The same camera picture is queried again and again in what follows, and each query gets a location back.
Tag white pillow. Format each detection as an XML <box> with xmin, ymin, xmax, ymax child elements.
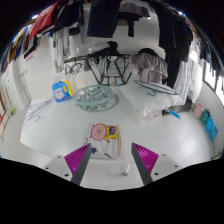
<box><xmin>119</xmin><ymin>81</ymin><xmax>186</xmax><ymax>118</ymax></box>

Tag grey garment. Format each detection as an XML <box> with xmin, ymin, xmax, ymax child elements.
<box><xmin>129</xmin><ymin>48</ymin><xmax>169</xmax><ymax>84</ymax></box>

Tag cartoon print white towel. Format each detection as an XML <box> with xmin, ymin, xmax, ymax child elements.
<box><xmin>83</xmin><ymin>122</ymin><xmax>124</xmax><ymax>160</ymax></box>

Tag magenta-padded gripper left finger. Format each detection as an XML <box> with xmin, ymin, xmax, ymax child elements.
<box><xmin>42</xmin><ymin>142</ymin><xmax>93</xmax><ymax>186</ymax></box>

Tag red shirt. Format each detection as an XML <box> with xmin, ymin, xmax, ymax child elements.
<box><xmin>28</xmin><ymin>1</ymin><xmax>61</xmax><ymax>41</ymax></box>

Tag dark hanging garments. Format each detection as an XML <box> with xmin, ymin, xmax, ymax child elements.
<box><xmin>86</xmin><ymin>0</ymin><xmax>151</xmax><ymax>38</ymax></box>

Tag blue handled brush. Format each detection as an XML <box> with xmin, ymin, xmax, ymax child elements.
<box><xmin>168</xmin><ymin>109</ymin><xmax>182</xmax><ymax>120</ymax></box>

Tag round pale blue peg hanger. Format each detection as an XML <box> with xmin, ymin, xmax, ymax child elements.
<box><xmin>72</xmin><ymin>84</ymin><xmax>120</xmax><ymax>112</ymax></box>

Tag row of colourful hanging clothes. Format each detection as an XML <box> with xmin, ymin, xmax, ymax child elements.
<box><xmin>1</xmin><ymin>24</ymin><xmax>44</xmax><ymax>73</ymax></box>

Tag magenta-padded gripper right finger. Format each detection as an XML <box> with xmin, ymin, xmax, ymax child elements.
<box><xmin>130</xmin><ymin>142</ymin><xmax>184</xmax><ymax>186</ymax></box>

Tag pink bucket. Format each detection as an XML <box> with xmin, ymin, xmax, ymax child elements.
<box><xmin>193</xmin><ymin>101</ymin><xmax>205</xmax><ymax>119</ymax></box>

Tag black folding drying rack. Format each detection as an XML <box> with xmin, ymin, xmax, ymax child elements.
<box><xmin>63</xmin><ymin>53</ymin><xmax>134</xmax><ymax>87</ymax></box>

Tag blue detergent bottle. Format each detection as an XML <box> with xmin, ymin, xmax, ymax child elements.
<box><xmin>51</xmin><ymin>79</ymin><xmax>72</xmax><ymax>104</ymax></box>

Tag window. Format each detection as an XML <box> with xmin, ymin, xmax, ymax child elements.
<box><xmin>203</xmin><ymin>56</ymin><xmax>224</xmax><ymax>104</ymax></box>

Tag black hanging clothes group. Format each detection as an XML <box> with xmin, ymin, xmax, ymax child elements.
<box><xmin>156</xmin><ymin>3</ymin><xmax>194</xmax><ymax>89</ymax></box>

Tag blue plastic basket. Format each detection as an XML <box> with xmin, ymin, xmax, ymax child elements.
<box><xmin>204</xmin><ymin>117</ymin><xmax>218</xmax><ymax>140</ymax></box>

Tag yellow plastic container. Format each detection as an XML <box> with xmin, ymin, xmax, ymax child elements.
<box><xmin>65</xmin><ymin>79</ymin><xmax>74</xmax><ymax>98</ymax></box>

